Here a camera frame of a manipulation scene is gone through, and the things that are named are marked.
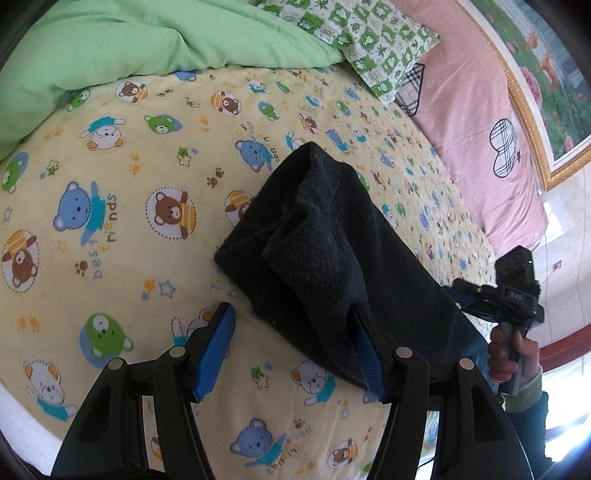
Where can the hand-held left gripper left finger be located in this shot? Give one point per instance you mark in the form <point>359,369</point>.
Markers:
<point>213,350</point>

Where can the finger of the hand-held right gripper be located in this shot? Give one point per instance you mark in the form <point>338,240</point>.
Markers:
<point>464,288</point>

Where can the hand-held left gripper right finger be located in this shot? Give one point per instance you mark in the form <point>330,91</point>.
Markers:
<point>371,364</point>

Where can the dark pants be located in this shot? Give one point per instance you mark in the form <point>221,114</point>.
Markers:
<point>344,258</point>

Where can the person's right forearm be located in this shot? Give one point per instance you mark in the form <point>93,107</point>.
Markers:
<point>531,424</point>

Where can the person's right hand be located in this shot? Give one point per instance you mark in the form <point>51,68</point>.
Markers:
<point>512,360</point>

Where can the yellow bear print bed sheet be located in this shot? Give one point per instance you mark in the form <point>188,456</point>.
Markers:
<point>138,207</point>

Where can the gold framed flower picture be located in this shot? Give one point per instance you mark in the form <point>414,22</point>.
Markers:
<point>540,74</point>

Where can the green patterned pillow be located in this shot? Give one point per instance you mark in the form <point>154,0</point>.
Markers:
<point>355,34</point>

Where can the green blanket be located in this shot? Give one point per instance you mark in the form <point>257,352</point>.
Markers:
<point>134,46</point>

